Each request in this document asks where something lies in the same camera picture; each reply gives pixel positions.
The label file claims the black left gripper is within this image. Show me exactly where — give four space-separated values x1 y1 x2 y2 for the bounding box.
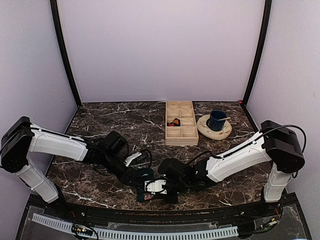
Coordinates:
101 151 143 188

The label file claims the dark green sock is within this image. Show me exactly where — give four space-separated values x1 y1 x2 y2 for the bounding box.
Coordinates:
136 168 155 203

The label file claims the black red yellow argyle sock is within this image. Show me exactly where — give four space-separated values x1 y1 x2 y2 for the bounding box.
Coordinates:
166 118 181 127

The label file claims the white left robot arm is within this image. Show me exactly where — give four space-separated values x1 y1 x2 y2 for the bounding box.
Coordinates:
0 116 141 218

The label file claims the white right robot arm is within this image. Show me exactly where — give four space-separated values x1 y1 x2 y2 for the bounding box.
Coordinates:
155 120 306 217

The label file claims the wooden compartment tray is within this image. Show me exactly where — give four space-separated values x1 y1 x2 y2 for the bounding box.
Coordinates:
165 101 199 147

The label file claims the beige ceramic plate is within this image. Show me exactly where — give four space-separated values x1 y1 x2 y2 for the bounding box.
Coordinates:
196 114 232 141

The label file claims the blue enamel mug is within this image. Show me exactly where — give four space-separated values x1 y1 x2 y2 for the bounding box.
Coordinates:
206 110 227 132

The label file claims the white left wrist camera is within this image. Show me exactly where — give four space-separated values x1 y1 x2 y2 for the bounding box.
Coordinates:
124 152 142 167

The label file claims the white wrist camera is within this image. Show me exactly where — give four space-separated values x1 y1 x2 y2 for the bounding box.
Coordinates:
138 179 167 195
124 152 142 167

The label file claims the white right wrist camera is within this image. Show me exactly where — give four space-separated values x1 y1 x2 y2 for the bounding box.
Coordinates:
138 179 167 195

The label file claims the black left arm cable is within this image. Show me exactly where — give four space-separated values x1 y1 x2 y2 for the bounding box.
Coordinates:
134 149 153 176

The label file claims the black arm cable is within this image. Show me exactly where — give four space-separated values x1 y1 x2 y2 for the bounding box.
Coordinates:
134 149 153 176
187 124 307 180

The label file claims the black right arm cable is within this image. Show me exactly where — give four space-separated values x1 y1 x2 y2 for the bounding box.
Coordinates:
187 124 307 180

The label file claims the white slotted cable duct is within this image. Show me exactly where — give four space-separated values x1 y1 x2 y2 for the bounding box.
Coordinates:
31 213 239 240

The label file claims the black front table rail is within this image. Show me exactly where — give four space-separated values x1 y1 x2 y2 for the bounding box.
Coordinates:
44 199 283 226

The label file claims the black right frame post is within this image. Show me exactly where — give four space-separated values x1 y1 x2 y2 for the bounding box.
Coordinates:
242 0 273 108

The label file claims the black frame post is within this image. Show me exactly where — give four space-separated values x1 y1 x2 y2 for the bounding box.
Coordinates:
50 0 82 108
242 0 273 108

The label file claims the black left frame post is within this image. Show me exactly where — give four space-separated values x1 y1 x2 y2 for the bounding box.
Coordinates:
50 0 82 108

